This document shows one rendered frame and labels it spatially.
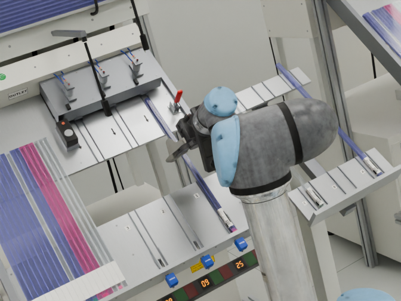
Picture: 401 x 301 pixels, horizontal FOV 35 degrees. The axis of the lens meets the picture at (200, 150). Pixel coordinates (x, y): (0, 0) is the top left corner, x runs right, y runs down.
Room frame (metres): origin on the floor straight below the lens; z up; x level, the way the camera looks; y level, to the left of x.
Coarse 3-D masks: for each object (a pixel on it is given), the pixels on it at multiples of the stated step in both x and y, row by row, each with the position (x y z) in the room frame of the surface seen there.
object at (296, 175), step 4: (236, 108) 1.87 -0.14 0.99; (240, 108) 1.86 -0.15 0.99; (240, 112) 1.85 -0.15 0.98; (244, 112) 1.85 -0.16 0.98; (292, 168) 1.69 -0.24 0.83; (292, 172) 1.68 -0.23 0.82; (296, 172) 1.68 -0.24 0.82; (296, 176) 1.67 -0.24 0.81; (300, 176) 1.67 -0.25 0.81; (300, 180) 1.66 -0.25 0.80; (304, 180) 1.66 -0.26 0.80; (300, 184) 1.66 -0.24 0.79; (304, 184) 1.65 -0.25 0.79; (304, 188) 1.64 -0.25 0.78; (324, 204) 1.59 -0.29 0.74
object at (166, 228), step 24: (192, 192) 1.70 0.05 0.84; (216, 192) 1.71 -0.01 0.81; (144, 216) 1.63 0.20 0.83; (168, 216) 1.64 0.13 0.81; (192, 216) 1.64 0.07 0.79; (216, 216) 1.65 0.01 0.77; (240, 216) 1.65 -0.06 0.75; (120, 240) 1.58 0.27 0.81; (144, 240) 1.58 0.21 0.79; (168, 240) 1.58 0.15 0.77; (192, 240) 1.59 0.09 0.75; (216, 240) 1.59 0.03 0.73; (120, 264) 1.52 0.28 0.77; (144, 264) 1.53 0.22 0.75; (168, 264) 1.52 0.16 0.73
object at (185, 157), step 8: (152, 104) 1.91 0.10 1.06; (152, 112) 1.90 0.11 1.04; (160, 120) 1.87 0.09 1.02; (168, 128) 1.85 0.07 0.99; (168, 136) 1.83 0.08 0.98; (184, 160) 1.77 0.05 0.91; (192, 168) 1.75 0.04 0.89; (200, 176) 1.73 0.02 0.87; (200, 184) 1.71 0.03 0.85; (208, 192) 1.69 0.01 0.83; (216, 200) 1.67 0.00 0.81; (216, 208) 1.66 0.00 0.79
